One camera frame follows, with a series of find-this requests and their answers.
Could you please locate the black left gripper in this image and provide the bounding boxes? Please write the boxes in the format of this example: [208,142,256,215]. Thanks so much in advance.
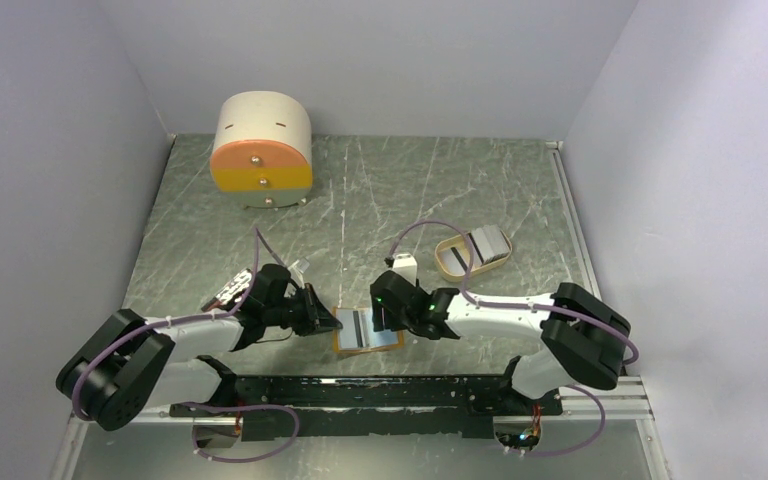
[264,283,342,337]

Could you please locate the white card black stripe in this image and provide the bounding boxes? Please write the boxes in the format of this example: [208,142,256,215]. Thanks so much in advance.
[336,308,372,351]

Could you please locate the orange blue card holder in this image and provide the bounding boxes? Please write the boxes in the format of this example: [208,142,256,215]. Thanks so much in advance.
[333,307,404,355]

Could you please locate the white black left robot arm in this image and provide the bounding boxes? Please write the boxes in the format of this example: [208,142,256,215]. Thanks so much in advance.
[55,264,342,431]

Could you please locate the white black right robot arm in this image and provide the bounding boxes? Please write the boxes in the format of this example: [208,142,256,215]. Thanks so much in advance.
[370,270,639,414]

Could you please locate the stack of grey cards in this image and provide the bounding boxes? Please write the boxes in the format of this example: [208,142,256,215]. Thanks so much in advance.
[468,225,512,265]

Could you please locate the beige oval tray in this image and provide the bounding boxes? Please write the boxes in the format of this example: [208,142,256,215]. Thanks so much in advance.
[434,231,513,282]

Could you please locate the beige orange drawer cabinet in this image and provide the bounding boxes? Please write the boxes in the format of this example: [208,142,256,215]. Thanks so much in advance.
[209,91,313,209]

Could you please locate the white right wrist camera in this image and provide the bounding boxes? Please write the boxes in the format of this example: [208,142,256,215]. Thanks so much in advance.
[385,253,418,284]

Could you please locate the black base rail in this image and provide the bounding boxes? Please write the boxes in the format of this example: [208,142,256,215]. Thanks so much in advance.
[208,368,563,441]

